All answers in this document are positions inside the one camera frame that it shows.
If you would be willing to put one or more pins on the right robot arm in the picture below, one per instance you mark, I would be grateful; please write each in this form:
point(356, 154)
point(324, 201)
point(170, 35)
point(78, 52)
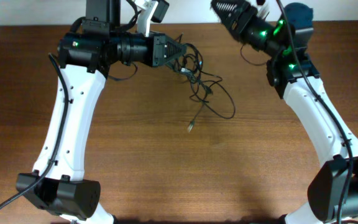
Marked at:
point(333, 193)

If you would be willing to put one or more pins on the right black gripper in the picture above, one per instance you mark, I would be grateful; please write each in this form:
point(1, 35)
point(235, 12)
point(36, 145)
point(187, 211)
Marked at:
point(241, 23)

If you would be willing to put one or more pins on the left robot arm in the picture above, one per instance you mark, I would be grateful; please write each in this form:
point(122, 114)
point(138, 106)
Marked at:
point(94, 42)

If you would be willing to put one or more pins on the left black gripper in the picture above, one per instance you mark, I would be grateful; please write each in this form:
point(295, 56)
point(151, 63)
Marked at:
point(159, 50)

